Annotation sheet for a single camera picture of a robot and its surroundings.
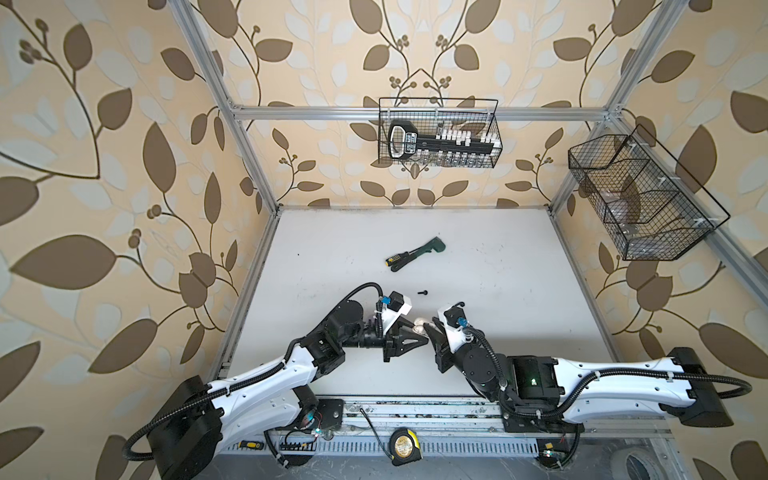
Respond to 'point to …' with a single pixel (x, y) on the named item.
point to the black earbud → (425, 292)
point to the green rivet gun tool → (398, 260)
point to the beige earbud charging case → (419, 326)
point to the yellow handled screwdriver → (251, 445)
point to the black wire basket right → (652, 208)
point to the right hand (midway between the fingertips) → (430, 328)
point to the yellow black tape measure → (404, 447)
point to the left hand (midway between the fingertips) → (427, 337)
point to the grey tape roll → (635, 463)
